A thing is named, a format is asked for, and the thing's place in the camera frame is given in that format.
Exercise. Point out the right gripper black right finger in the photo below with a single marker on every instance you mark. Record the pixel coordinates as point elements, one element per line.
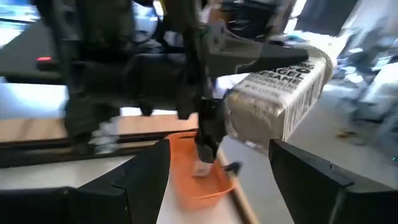
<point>335,199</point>

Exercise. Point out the black metal table frame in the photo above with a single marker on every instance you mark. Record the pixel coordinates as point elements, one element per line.
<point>31,157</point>

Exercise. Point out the black computer monitor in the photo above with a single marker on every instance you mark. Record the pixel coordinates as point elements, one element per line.
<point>25,53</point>

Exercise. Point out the orange plastic bin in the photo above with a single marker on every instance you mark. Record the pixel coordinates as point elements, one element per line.
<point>199,189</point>

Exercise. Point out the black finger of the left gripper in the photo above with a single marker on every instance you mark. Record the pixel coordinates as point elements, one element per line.
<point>248,54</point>

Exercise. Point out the white-lid spice jar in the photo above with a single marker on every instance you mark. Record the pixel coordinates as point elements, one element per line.
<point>280,105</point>

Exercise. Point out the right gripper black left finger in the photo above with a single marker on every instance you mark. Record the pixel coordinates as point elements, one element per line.
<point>109,202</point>

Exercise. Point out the black table clamp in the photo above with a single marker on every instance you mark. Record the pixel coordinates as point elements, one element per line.
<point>231,168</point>

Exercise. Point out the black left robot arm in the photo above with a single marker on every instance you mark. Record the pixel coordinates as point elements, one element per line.
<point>93,77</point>

